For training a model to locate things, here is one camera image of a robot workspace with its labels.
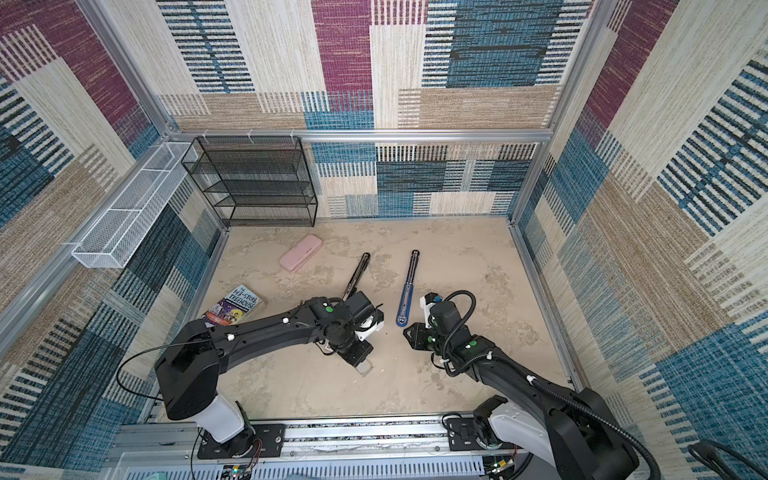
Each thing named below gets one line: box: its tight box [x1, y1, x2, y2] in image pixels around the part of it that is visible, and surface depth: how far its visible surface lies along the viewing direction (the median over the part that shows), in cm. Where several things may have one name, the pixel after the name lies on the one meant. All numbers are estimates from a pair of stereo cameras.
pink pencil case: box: [279, 234, 323, 272], surface depth 111 cm
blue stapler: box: [396, 249, 421, 327], surface depth 101 cm
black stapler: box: [342, 252, 371, 301], surface depth 104 cm
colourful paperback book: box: [203, 284, 267, 328], surface depth 96 cm
